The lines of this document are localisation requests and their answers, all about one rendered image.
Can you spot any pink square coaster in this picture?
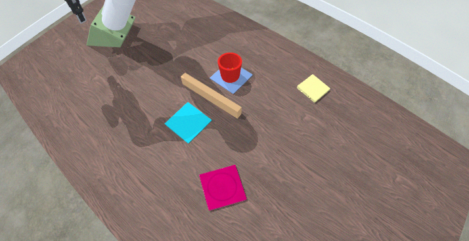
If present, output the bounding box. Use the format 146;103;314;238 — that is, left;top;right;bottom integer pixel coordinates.
199;165;246;211

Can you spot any yellow sticky-note pad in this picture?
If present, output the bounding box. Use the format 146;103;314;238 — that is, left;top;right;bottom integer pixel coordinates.
297;75;330;102

